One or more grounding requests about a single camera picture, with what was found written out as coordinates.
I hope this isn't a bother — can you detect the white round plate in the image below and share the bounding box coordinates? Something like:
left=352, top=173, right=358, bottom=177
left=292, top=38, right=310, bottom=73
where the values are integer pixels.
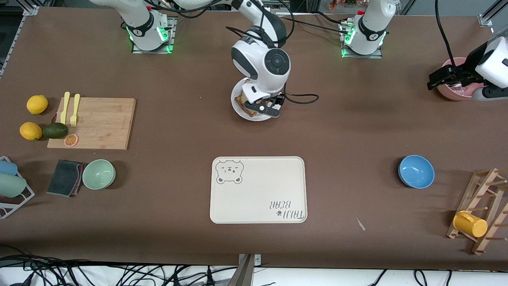
left=231, top=77, right=279, bottom=122

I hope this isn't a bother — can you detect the pink bowl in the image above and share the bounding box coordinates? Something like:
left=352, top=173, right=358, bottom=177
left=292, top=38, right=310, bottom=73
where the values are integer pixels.
left=437, top=58, right=485, bottom=101

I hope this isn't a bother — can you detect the cream bear print tray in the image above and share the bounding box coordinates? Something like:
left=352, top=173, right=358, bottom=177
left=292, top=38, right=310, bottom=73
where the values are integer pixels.
left=210, top=156, right=308, bottom=224

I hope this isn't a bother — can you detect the blue bowl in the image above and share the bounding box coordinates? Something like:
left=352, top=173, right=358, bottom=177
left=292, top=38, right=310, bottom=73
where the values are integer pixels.
left=398, top=155, right=435, bottom=189

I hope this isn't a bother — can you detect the wooden mug rack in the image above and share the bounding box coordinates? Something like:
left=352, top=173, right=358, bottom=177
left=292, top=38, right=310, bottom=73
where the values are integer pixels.
left=446, top=168, right=508, bottom=255

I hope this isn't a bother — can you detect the yellow mug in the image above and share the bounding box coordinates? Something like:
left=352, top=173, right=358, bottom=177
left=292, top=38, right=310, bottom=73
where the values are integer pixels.
left=453, top=211, right=488, bottom=238

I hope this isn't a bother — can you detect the wooden cutting board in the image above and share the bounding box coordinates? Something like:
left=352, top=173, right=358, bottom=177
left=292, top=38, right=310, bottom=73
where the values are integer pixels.
left=47, top=98, right=137, bottom=151

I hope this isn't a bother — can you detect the pale green bowl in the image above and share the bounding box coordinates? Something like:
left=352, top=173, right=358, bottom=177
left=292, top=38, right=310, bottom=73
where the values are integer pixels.
left=82, top=159, right=116, bottom=190

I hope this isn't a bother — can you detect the yellow plastic fork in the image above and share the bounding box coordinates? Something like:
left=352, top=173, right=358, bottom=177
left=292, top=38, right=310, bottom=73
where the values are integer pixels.
left=70, top=94, right=81, bottom=128

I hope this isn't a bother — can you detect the yellow plastic knife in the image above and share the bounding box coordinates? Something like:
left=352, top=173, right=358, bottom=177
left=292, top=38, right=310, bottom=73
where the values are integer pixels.
left=60, top=92, right=70, bottom=125

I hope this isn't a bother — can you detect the green avocado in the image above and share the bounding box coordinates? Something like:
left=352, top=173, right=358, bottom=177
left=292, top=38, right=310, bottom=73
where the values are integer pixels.
left=42, top=122, right=69, bottom=139

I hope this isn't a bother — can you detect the folded grey cloth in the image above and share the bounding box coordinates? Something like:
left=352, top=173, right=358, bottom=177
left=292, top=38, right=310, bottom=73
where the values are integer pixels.
left=47, top=160, right=86, bottom=197

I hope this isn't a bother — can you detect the yellow lemon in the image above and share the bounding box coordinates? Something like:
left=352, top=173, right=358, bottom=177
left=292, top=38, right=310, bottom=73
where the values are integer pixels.
left=19, top=122, right=43, bottom=141
left=27, top=95, right=49, bottom=115

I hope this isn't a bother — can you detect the pale green cup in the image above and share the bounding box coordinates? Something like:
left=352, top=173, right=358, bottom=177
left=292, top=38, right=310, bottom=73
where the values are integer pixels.
left=0, top=173, right=27, bottom=198

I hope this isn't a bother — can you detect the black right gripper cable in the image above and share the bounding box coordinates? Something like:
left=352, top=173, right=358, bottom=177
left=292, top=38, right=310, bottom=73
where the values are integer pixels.
left=143, top=0, right=319, bottom=105

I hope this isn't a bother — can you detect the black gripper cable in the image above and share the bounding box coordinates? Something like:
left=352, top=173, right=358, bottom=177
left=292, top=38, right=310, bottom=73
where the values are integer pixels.
left=435, top=0, right=456, bottom=67
left=143, top=0, right=319, bottom=105

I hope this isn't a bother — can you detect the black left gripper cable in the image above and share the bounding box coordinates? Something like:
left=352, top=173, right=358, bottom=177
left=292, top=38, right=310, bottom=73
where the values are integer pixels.
left=435, top=0, right=456, bottom=67

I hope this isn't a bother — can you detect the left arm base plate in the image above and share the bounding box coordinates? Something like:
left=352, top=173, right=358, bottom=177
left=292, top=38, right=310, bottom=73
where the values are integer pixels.
left=341, top=22, right=383, bottom=59

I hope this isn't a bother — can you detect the black table cable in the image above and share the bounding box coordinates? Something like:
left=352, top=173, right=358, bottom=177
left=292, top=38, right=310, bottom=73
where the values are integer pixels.
left=286, top=15, right=348, bottom=32

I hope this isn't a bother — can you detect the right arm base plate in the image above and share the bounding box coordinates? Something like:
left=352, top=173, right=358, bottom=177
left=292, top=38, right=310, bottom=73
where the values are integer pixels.
left=132, top=17, right=176, bottom=54

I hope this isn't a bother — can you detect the metal clamp bracket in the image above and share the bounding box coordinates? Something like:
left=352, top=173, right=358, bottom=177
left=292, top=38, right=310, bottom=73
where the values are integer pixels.
left=227, top=253, right=262, bottom=286

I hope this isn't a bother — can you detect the white wire rack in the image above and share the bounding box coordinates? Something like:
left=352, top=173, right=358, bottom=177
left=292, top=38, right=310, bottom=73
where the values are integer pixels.
left=0, top=156, right=35, bottom=220

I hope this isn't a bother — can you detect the black floor cable bundle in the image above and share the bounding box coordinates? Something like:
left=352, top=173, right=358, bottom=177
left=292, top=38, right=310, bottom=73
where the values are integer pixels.
left=0, top=254, right=239, bottom=286

